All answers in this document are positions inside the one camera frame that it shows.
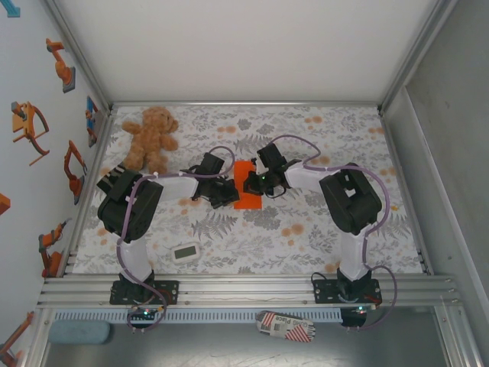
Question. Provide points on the blue orange wall sticker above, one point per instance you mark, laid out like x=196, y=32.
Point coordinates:
x=91, y=118

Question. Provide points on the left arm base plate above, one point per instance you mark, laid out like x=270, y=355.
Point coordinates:
x=168, y=292

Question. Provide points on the orange block sticker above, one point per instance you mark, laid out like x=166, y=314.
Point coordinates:
x=4, y=204

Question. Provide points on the floral table mat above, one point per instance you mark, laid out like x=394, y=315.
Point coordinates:
x=244, y=237

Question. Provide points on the white digital timer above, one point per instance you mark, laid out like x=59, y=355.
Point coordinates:
x=185, y=252

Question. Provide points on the orange claw machine sticker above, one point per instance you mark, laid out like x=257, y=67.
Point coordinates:
x=24, y=122

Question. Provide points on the orange cloth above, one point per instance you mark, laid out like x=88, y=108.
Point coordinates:
x=248, y=202

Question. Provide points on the teal wall sticker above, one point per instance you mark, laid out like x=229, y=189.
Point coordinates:
x=11, y=7

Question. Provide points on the blue-grey sponge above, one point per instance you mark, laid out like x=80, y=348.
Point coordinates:
x=78, y=332

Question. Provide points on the red striped printed packet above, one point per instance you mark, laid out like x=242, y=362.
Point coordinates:
x=284, y=327

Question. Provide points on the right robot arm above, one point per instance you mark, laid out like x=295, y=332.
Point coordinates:
x=351, y=206

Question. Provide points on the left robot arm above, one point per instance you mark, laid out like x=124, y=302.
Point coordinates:
x=126, y=206

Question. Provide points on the aluminium profile frame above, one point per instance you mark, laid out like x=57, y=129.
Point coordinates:
x=244, y=294

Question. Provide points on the brown teddy bear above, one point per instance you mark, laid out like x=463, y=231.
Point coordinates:
x=151, y=141

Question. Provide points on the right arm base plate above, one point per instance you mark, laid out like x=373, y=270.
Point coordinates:
x=324, y=292

